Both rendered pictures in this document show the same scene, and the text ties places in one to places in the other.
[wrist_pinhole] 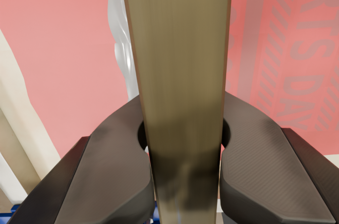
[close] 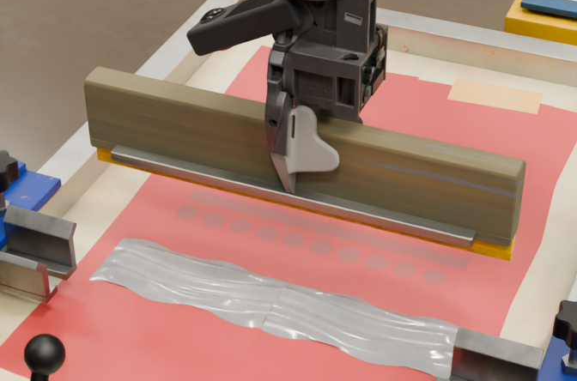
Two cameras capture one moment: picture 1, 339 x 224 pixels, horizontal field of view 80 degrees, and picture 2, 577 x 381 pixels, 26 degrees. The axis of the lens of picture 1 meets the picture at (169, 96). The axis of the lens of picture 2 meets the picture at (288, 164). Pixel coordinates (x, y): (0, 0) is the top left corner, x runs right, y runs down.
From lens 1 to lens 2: 1.08 m
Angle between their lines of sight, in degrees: 72
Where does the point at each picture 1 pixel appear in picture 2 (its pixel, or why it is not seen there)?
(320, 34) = not seen: hidden behind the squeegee
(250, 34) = (324, 228)
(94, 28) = (232, 337)
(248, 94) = (403, 243)
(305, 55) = not seen: hidden behind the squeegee
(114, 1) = (220, 309)
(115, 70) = (294, 343)
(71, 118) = not seen: outside the picture
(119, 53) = (274, 329)
